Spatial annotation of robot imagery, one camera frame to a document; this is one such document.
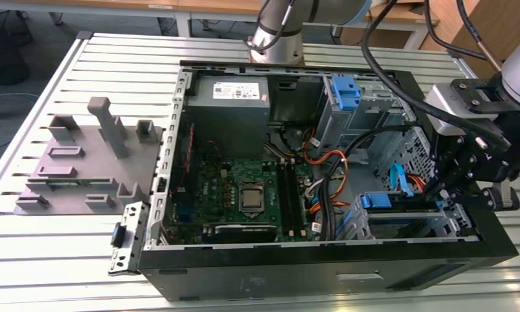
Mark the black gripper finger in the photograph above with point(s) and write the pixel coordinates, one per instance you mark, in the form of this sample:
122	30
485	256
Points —
454	159
468	191

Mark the hard disk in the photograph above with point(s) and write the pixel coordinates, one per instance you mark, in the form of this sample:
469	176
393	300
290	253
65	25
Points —
374	201

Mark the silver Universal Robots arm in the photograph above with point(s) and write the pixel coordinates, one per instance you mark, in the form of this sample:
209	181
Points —
277	42

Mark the metal disk bay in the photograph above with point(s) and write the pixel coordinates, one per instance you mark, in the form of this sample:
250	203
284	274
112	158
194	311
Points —
356	224

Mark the metal optical drive cage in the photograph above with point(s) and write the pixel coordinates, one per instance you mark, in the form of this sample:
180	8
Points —
372	120

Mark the blue drive cage latch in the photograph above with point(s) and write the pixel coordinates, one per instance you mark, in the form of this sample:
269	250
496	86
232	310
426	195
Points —
344	94

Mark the black RAM slot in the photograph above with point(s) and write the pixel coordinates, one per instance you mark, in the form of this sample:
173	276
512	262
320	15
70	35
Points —
285	195
297	195

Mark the wooden cabinet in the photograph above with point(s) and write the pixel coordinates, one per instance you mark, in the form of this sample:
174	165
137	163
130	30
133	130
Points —
492	22

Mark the CPU socket with silver CPU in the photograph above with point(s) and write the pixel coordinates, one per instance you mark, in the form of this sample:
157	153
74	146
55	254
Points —
252	198

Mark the black open PC case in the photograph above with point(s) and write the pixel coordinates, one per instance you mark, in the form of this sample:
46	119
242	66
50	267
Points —
285	276

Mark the black graphics card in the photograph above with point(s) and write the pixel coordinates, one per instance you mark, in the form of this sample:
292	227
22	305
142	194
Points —
242	232

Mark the grey power supply unit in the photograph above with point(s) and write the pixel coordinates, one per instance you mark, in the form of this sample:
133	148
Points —
225	130

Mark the green motherboard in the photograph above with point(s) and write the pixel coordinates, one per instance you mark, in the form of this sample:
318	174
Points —
216	182

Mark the grey parts rack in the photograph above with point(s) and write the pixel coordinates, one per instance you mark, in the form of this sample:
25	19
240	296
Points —
90	156

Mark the green RAM stick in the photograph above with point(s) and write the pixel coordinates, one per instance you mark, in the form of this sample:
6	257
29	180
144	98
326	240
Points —
69	184

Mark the long wooden top desk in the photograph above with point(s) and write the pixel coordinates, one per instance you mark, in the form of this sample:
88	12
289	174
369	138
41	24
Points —
125	5

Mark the black mesh waste bin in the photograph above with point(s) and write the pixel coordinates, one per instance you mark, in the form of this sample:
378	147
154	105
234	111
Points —
7	65

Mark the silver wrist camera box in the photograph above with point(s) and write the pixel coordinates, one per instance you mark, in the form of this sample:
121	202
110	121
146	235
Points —
448	107

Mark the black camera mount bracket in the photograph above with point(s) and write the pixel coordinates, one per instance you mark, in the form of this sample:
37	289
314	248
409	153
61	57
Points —
480	94

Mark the wooden desk white frame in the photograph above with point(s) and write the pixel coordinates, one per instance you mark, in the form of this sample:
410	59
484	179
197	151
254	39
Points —
409	18

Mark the grey expansion slot retainer bracket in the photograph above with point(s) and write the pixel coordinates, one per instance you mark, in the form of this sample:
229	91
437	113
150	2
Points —
129	227

